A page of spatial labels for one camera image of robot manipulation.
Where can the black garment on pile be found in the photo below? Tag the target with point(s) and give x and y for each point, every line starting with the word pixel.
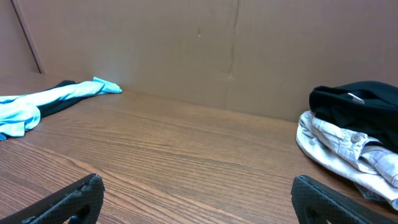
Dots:
pixel 368 107

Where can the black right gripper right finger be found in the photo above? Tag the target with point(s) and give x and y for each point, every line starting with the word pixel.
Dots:
pixel 315 203

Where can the black garment on left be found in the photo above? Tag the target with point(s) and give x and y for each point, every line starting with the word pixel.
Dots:
pixel 57 106

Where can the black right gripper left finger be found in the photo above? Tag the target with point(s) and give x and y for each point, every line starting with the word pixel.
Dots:
pixel 79 202

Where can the beige button shirt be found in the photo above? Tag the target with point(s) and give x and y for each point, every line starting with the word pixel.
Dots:
pixel 353 155

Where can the light blue t-shirt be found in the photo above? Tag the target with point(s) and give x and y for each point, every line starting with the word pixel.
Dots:
pixel 20 113

